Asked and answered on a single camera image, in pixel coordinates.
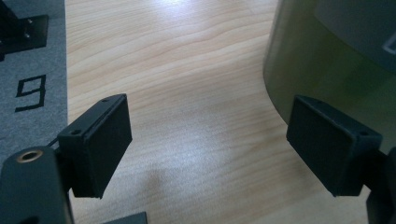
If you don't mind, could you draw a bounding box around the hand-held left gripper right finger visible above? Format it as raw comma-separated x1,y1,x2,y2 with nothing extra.
285,94,384,198

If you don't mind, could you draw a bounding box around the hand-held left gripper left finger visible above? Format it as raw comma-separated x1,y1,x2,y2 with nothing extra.
56,92,134,200

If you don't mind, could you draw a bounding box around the green plastic trash bin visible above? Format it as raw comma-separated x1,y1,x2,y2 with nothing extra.
262,0,396,153

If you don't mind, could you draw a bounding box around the black metal stand base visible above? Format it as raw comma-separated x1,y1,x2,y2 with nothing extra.
0,0,50,63

